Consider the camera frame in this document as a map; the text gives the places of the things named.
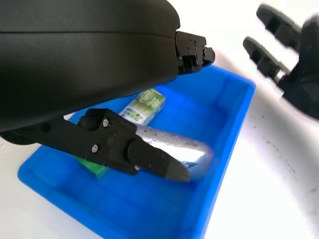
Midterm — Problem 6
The blue plastic tray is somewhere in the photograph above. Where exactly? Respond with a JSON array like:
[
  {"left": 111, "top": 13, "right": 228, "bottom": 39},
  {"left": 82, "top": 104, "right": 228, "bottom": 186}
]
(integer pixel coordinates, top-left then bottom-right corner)
[{"left": 17, "top": 65, "right": 257, "bottom": 239}]

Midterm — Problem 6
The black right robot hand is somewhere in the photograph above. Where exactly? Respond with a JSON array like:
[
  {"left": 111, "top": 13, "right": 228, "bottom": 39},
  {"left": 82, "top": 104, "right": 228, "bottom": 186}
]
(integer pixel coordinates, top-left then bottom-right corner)
[{"left": 242, "top": 3, "right": 319, "bottom": 118}]

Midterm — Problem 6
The green rectangular carton box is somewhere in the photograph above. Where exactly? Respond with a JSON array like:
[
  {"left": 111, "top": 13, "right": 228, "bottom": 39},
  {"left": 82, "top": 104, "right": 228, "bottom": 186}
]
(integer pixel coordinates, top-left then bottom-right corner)
[{"left": 79, "top": 88, "right": 167, "bottom": 178}]

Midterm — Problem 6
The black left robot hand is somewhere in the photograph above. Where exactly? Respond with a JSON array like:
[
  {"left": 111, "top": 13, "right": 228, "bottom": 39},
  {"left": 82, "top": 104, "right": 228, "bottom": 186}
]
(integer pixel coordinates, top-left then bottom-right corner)
[{"left": 0, "top": 0, "right": 216, "bottom": 184}]

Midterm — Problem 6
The silver purple cylindrical can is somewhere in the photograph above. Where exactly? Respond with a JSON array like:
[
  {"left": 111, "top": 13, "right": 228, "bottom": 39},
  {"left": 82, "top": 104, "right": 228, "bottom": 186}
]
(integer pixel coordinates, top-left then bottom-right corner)
[{"left": 135, "top": 124, "right": 215, "bottom": 180}]

